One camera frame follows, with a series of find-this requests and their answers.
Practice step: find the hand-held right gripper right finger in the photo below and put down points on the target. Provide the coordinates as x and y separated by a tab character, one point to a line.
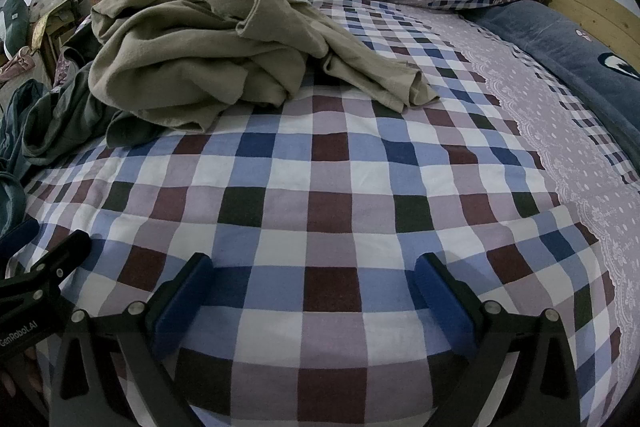
445	302

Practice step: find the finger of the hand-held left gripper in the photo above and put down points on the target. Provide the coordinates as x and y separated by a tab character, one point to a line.
17	234
60	259

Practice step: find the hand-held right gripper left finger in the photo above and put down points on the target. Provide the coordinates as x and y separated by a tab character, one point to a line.
180	307

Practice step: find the beige sweatshirt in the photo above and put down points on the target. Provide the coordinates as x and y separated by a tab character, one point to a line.
200	57

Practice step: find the person's left hand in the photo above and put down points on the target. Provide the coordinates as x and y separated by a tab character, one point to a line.
20	374

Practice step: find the teal blue shirt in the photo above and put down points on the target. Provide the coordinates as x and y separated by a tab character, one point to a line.
12	142

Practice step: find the grey-green shirt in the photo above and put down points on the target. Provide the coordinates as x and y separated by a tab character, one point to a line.
75	117

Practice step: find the gold cloth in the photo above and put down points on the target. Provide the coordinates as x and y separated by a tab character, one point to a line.
44	27

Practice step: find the grey plush toy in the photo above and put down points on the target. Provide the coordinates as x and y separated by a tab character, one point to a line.
15	17

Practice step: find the blue plush pillow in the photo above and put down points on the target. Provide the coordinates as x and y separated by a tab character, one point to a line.
550	37

